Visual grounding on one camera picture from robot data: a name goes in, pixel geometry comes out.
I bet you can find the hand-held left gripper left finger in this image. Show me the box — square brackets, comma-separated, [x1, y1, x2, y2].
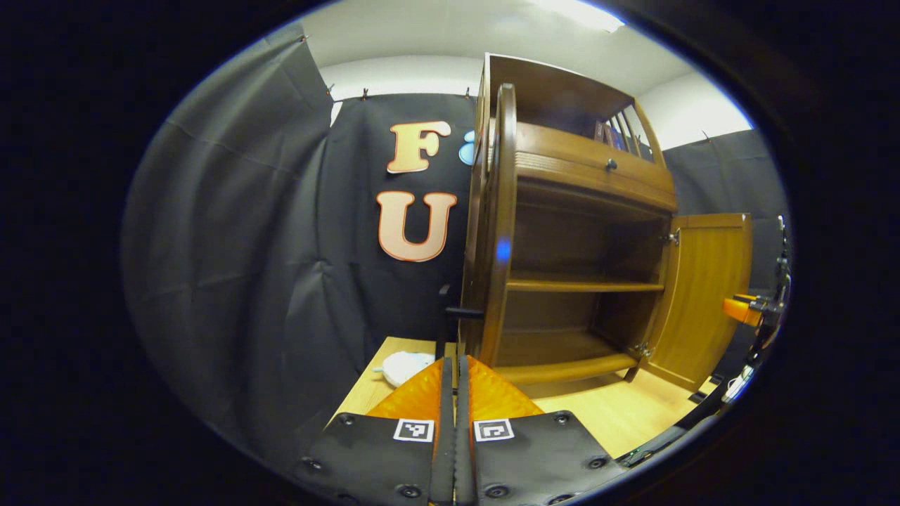
[295, 355, 458, 505]

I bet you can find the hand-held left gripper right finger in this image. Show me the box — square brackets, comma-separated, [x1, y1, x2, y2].
[456, 355, 626, 505]

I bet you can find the wooden shoe cabinet door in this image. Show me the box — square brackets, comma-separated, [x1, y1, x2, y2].
[636, 213, 753, 393]
[461, 83, 519, 368]

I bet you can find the black door handle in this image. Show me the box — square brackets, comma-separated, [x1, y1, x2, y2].
[436, 283, 486, 361]

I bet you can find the wooden double-door shoe cabinet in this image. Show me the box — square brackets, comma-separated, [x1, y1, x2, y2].
[461, 53, 753, 394]

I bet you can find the white plush toy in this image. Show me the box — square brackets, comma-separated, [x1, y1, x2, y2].
[373, 351, 437, 387]

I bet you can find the wooden inner shelf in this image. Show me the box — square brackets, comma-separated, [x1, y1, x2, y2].
[506, 278, 665, 294]

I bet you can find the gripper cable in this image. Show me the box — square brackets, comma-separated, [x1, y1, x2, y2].
[724, 365, 757, 403]

